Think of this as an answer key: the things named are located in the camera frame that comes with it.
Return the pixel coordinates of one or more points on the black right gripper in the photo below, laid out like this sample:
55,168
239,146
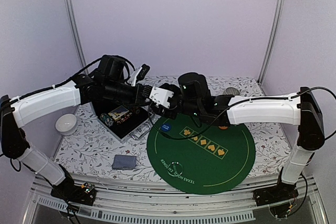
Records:
160,110

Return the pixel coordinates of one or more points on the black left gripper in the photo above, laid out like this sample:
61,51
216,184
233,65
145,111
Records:
142,93

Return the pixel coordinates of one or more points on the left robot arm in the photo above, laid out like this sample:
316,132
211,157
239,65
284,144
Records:
106,82

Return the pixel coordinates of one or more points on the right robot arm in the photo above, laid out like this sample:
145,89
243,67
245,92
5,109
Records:
193,97

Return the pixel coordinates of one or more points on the blue small blind button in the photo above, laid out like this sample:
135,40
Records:
165,127

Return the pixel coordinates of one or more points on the card box in case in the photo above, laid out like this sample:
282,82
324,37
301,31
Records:
117,113

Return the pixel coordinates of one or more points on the aluminium poker chip case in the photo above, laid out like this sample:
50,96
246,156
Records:
127,125

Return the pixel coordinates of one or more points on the green chip stack in case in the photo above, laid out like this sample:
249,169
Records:
106,119

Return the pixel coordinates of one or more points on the round green poker mat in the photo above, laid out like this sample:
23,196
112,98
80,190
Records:
213,162

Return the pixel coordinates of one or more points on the clear dealer button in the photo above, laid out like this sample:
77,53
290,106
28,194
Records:
175,169

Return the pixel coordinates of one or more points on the blue playing card deck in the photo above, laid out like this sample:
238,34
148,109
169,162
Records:
124,162

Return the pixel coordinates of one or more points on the white bowl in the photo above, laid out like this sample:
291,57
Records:
66,124

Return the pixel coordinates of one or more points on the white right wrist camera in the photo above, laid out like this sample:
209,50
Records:
161,96

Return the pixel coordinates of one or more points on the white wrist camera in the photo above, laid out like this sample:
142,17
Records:
161,96
138,75

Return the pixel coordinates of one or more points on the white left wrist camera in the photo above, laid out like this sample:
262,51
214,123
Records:
138,75

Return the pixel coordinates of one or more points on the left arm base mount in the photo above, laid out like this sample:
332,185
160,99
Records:
84,194

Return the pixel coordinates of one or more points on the left aluminium corner post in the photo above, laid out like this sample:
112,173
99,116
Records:
74,31

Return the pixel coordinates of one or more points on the aluminium corner post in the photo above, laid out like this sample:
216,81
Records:
74,31
271,41

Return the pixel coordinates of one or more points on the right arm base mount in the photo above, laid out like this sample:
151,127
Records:
280,195

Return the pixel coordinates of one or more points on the right aluminium corner post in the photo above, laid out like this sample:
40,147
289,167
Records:
271,41

